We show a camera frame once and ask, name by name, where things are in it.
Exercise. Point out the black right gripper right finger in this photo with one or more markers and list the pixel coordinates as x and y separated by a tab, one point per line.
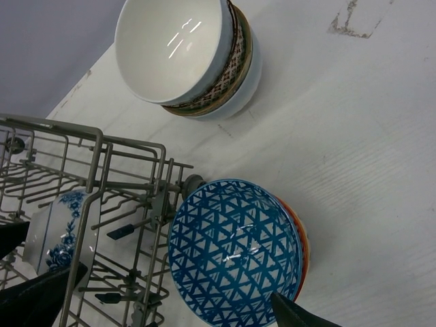
289	314

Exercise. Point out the grey wire dish rack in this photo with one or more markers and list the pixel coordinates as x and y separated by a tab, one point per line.
123	233

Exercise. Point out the red lattice bowl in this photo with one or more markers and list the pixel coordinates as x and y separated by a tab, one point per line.
231	246

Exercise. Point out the plain white bowl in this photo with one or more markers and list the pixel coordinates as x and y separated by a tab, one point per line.
245	91

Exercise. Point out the blue floral white bowl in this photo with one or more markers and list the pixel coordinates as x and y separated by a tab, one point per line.
53	232

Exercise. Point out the red dotted pattern bowl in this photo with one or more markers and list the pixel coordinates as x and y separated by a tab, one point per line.
231	64

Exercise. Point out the blue zigzag bowl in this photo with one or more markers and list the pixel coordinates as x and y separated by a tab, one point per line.
304	240

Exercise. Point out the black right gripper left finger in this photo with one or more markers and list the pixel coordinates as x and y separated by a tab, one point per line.
38	301

